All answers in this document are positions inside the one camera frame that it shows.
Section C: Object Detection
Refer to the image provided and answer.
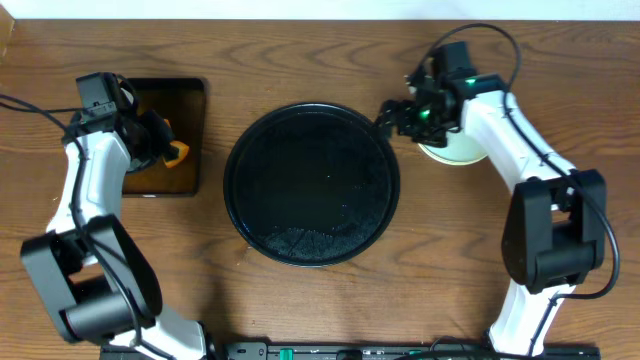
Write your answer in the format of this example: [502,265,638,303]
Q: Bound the green and yellow scrub sponge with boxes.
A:
[162,119,190,168]

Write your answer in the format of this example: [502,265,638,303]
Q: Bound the light green plate with stain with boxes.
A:
[419,132,487,166]

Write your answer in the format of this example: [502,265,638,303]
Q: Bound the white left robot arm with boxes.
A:
[20,111,212,359]

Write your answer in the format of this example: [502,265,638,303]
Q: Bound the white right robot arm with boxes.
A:
[376,71,611,356]

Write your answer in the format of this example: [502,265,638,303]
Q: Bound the black rectangular water tray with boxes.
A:
[123,78,207,198]

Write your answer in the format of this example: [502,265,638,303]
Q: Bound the round black serving tray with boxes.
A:
[223,103,400,267]

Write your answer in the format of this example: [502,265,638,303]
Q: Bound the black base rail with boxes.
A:
[98,340,602,360]

